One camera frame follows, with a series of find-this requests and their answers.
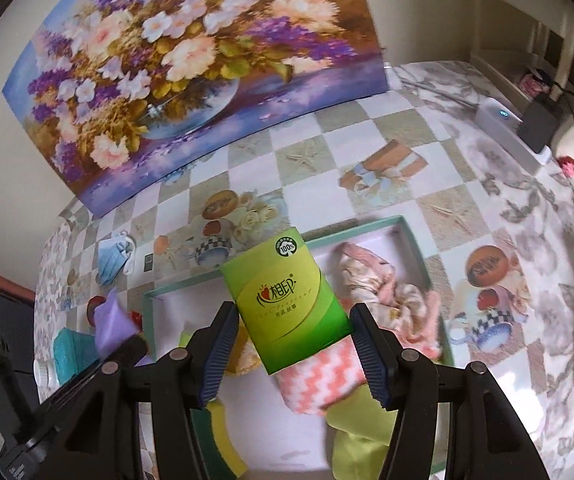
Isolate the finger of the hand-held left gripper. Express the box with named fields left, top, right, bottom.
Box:
left=27, top=334, right=149, bottom=445

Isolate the white electronic device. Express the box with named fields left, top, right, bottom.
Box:
left=476, top=101, right=552, bottom=165

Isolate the white shelf unit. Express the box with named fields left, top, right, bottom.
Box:
left=469, top=0, right=574, bottom=106

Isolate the green scouring sponge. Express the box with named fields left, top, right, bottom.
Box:
left=189, top=400, right=250, bottom=480

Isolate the pink white zigzag cloth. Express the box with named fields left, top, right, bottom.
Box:
left=274, top=337, right=374, bottom=416

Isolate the pink packet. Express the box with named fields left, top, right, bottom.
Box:
left=519, top=74, right=552, bottom=99

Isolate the flower painting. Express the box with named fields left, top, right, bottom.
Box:
left=1, top=0, right=390, bottom=218

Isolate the purple cloth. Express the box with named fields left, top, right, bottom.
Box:
left=92, top=290, right=153, bottom=367

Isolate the pink floral cloth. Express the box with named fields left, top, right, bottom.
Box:
left=337, top=242, right=442, bottom=358

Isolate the white tray box teal rim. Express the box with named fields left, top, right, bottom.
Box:
left=142, top=215, right=455, bottom=480

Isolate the teal plastic lidded box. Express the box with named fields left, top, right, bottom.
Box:
left=53, top=329, right=102, bottom=386

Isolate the lime green cloth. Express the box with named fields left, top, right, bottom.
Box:
left=327, top=387, right=398, bottom=480

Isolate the black power adapter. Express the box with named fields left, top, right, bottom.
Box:
left=517, top=95, right=568, bottom=154

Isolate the printed checkered tablecloth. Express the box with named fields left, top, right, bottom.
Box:
left=32, top=60, right=574, bottom=480

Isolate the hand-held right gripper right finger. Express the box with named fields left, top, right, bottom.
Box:
left=349, top=304, right=550, bottom=480

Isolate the green tissue packet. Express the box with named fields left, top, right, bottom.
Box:
left=219, top=227, right=355, bottom=375

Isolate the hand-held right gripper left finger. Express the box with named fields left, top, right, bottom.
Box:
left=52, top=301, right=241, bottom=480

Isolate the yellow cloth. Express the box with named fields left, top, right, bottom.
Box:
left=227, top=327, right=264, bottom=377

